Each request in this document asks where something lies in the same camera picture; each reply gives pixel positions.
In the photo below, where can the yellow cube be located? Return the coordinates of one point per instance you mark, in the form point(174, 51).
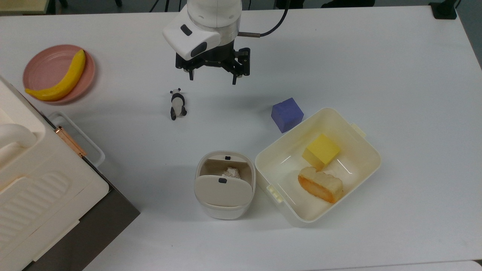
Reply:
point(321, 151)

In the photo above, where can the purple cube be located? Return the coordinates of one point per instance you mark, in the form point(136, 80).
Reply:
point(287, 114)

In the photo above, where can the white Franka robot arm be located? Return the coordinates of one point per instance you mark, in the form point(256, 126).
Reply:
point(211, 20)

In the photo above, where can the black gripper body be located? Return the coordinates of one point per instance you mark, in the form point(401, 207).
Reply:
point(214, 58)

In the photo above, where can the clear plastic tray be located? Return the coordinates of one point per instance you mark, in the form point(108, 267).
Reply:
point(81, 139)

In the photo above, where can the beige trash can lid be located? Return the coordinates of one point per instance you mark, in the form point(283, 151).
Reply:
point(223, 191)

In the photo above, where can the panda figurine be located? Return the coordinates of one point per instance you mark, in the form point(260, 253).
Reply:
point(177, 103)

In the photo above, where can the cream toy oven appliance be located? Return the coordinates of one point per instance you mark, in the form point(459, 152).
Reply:
point(41, 188)

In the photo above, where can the pink plate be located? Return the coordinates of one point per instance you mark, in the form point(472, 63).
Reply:
point(51, 67)

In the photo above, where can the cream plastic box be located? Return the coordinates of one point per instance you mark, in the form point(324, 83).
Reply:
point(320, 165)

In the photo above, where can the orange toast slice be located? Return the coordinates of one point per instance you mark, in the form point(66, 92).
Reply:
point(321, 184)

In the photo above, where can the yellow banana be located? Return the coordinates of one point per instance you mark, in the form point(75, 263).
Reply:
point(64, 83)

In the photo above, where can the black table clamp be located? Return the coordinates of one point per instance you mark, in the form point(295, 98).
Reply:
point(444, 9)

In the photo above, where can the small white trash can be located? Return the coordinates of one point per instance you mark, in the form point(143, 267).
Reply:
point(225, 184)

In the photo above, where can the crumpled white paper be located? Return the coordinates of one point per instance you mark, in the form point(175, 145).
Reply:
point(231, 173)

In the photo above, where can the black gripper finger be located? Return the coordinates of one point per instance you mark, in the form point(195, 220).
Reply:
point(235, 78)
point(191, 73)

